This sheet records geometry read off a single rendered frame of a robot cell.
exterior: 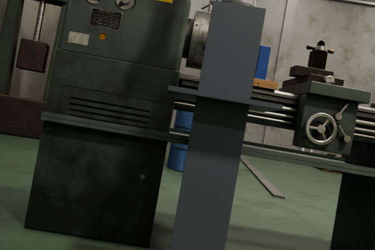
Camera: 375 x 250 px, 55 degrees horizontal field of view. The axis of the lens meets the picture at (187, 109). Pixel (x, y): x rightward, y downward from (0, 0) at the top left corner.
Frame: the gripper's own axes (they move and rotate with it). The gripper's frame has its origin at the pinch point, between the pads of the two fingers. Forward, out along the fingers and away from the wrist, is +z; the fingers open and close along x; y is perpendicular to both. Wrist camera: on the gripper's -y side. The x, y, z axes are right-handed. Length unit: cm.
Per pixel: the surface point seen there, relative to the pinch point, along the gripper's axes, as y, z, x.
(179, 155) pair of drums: -207, 90, 104
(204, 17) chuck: 7.0, 14.4, -8.4
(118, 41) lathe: 0, 39, -49
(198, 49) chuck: 7.1, 32.2, -8.5
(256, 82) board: 23, 45, 19
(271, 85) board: 27, 45, 26
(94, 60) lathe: -5, 50, -57
